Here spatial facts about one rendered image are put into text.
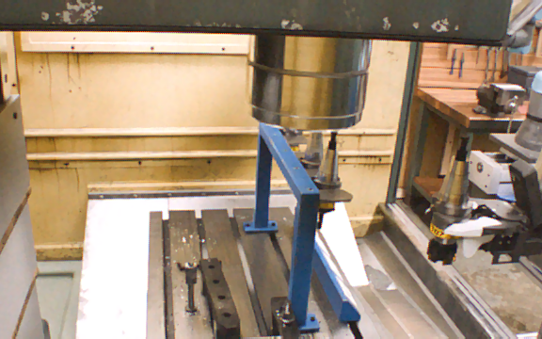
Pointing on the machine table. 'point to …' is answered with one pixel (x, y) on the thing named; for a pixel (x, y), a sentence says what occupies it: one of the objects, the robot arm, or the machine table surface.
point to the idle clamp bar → (213, 280)
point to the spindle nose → (307, 82)
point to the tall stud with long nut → (191, 285)
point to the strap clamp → (282, 319)
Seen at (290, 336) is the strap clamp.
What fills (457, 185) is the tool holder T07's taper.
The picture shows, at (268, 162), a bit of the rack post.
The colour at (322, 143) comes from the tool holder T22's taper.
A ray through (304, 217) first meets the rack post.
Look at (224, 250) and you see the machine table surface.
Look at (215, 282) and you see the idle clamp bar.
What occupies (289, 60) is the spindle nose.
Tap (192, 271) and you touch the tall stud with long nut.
